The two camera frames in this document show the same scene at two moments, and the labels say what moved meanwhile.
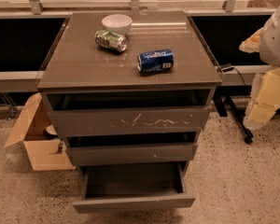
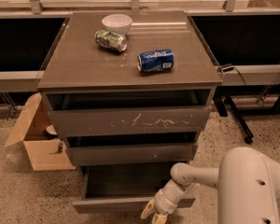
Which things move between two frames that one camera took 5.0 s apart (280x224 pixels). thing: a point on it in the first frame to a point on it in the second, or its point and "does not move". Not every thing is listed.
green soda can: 111,40 does not move
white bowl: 117,22 does not move
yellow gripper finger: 252,45 to 166,199
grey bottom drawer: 109,188 does not move
